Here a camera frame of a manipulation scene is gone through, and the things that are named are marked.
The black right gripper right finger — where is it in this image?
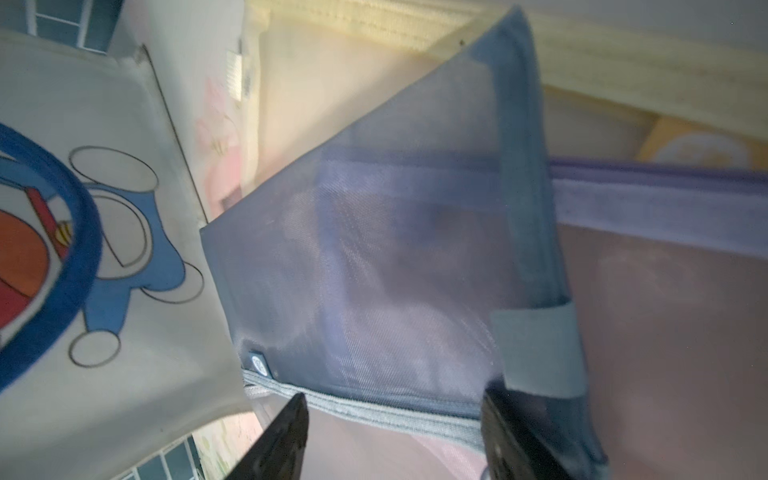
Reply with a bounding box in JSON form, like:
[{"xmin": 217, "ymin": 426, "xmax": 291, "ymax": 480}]
[{"xmin": 481, "ymin": 387, "xmax": 570, "ymax": 480}]

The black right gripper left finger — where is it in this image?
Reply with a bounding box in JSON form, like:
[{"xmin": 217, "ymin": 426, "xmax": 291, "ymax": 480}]
[{"xmin": 225, "ymin": 393, "xmax": 309, "ymax": 480}]

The grey blue zipper pouch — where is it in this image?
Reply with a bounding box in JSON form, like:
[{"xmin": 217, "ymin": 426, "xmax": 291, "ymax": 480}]
[{"xmin": 201, "ymin": 8, "xmax": 609, "ymax": 479}]

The pale purple mesh pouch back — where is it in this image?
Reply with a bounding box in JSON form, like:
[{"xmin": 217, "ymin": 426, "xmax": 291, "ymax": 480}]
[{"xmin": 419, "ymin": 157, "xmax": 768, "ymax": 480}]

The white canvas tote bag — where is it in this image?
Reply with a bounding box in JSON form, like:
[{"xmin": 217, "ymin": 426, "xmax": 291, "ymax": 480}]
[{"xmin": 1, "ymin": 31, "xmax": 247, "ymax": 479}]

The yellow pouch at back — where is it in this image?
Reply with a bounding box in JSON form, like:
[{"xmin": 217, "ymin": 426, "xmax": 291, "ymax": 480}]
[{"xmin": 240, "ymin": 1, "xmax": 767, "ymax": 192}]

